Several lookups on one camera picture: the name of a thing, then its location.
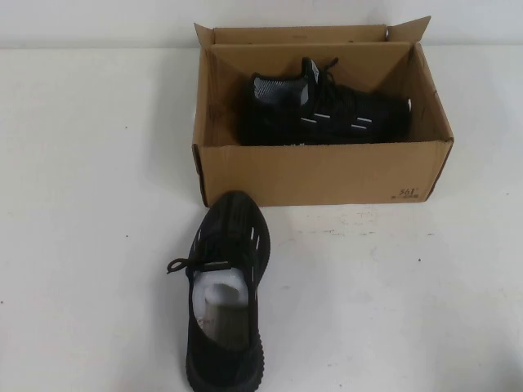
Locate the black sneaker with white stuffing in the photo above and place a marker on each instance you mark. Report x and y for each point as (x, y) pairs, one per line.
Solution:
(229, 220)

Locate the brown cardboard shoe box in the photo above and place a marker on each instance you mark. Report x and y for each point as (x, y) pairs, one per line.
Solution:
(306, 175)

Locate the white paper shoe stuffing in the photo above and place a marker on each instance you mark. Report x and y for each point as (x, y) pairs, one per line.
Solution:
(220, 294)

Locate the black sneaker with grey lining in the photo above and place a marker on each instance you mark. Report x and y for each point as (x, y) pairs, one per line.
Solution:
(347, 110)

